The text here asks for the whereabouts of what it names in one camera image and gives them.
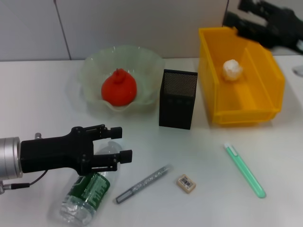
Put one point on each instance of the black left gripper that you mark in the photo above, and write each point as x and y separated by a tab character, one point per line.
56	153

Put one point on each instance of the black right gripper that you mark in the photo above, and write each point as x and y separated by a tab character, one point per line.
284	30

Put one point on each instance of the clear water bottle green label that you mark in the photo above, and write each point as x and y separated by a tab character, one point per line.
87	189

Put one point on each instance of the white garlic bulb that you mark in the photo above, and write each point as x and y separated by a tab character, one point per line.
232	69

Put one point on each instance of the mint green pen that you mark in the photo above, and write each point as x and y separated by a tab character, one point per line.
246	171

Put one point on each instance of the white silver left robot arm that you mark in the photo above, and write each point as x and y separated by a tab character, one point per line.
9	156

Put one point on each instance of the silver grey marker pen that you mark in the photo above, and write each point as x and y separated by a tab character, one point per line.
144	183

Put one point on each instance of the orange fruit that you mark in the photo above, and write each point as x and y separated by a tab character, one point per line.
118	89

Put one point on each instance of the black mesh pen holder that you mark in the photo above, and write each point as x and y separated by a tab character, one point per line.
176	111

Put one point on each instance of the beige eraser with barcode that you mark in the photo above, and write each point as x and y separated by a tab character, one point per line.
187	184

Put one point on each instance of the translucent glass fruit bowl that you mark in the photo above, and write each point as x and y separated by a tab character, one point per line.
142	61

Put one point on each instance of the yellow plastic storage bin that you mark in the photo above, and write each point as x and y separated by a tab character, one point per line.
260	71

